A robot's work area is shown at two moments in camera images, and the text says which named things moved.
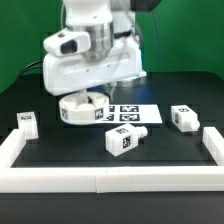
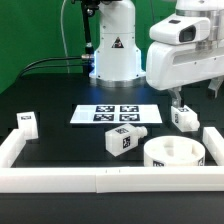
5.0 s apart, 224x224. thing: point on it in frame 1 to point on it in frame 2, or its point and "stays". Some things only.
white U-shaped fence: [24, 178] stays
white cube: [26, 121] stays
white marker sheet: [133, 114] stays
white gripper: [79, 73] to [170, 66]
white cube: [185, 118] stays
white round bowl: [85, 108] to [174, 151]
